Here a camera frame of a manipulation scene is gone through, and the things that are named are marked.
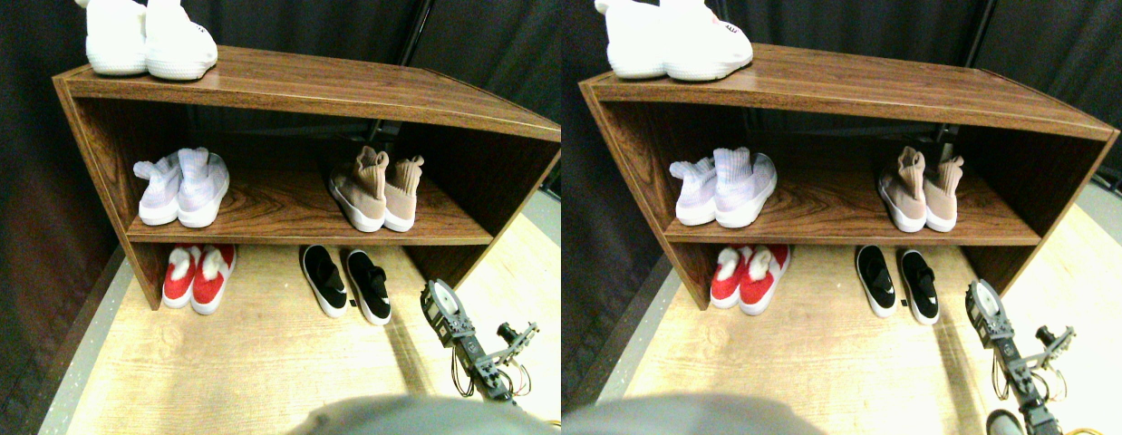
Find black shoe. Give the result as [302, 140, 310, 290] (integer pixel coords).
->
[345, 249, 393, 326]
[299, 245, 350, 319]
[855, 245, 899, 318]
[899, 249, 942, 325]

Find beige shoe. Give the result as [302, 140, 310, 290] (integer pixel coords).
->
[924, 156, 966, 233]
[878, 147, 930, 233]
[383, 155, 426, 233]
[329, 147, 391, 233]

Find red shoe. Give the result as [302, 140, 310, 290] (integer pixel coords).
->
[162, 246, 202, 309]
[191, 245, 238, 316]
[711, 246, 750, 309]
[739, 245, 793, 316]

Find lilac shoe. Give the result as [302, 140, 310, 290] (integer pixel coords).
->
[176, 148, 231, 229]
[133, 152, 184, 227]
[712, 148, 779, 229]
[669, 157, 720, 227]

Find brown shoe rack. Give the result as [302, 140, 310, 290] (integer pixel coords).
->
[579, 43, 1121, 312]
[53, 45, 561, 312]

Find black curtain stand pole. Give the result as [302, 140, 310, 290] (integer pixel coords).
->
[963, 0, 1003, 70]
[397, 0, 436, 67]

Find white shoe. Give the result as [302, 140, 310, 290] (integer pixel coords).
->
[595, 0, 669, 80]
[144, 0, 220, 82]
[661, 0, 755, 82]
[75, 0, 150, 76]

